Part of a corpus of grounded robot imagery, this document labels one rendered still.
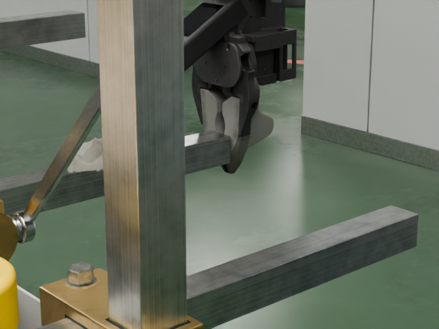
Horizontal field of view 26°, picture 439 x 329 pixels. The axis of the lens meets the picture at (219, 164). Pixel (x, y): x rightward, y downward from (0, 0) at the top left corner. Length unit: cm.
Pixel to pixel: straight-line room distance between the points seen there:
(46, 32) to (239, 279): 53
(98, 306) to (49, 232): 250
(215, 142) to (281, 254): 27
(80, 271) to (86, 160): 26
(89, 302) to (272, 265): 15
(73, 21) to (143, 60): 62
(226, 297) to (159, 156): 16
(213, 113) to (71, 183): 20
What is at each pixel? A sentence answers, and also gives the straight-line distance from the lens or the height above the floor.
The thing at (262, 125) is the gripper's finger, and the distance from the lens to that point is 100.
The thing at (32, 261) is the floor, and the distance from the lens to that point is 290.
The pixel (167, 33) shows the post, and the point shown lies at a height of 104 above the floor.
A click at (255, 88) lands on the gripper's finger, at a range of 95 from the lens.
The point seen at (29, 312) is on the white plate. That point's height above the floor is 78.
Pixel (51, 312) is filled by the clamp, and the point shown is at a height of 84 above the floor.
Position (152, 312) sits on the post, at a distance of 58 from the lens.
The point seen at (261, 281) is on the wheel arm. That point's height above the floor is 84.
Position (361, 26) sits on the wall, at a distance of 390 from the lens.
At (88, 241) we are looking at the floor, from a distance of 302.
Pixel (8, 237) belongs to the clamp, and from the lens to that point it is 77.
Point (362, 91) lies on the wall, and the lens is 394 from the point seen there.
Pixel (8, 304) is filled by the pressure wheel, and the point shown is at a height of 89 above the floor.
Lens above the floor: 113
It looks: 17 degrees down
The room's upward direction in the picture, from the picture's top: straight up
